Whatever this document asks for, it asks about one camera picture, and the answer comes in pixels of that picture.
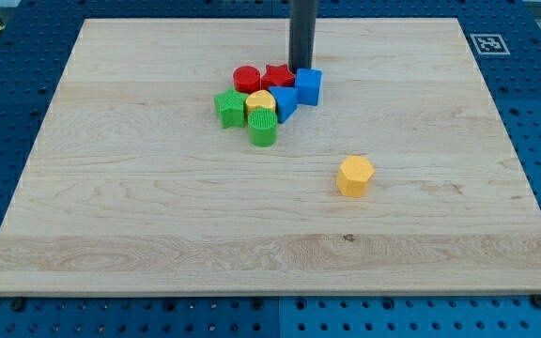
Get red cylinder block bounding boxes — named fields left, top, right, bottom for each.
left=233, top=66, right=261, bottom=94

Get yellow hexagon block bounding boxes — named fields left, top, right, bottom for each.
left=336, top=155, right=375, bottom=197

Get red star block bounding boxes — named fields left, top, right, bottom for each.
left=261, top=64, right=295, bottom=90

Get green star block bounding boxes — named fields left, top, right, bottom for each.
left=213, top=88, right=248, bottom=129

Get black bolt left front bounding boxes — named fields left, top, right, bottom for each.
left=9, top=298, right=26, bottom=313

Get blue cube block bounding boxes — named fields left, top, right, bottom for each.
left=295, top=68, right=322, bottom=106

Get black bolt right front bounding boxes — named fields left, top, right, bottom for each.
left=531, top=294, right=541, bottom=309

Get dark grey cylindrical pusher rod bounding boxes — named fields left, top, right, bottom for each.
left=288, top=0, right=318, bottom=72

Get light wooden board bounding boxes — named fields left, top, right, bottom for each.
left=0, top=18, right=541, bottom=297

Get green cylinder block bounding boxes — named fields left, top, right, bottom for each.
left=248, top=108, right=278, bottom=147

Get white fiducial marker tag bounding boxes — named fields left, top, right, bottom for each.
left=470, top=33, right=510, bottom=55

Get yellow heart block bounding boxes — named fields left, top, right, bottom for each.
left=244, top=89, right=276, bottom=115

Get blue triangle block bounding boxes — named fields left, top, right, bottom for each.
left=269, top=86, right=298, bottom=124

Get black bolt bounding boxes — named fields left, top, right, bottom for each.
left=531, top=294, right=541, bottom=309
left=9, top=298, right=26, bottom=313

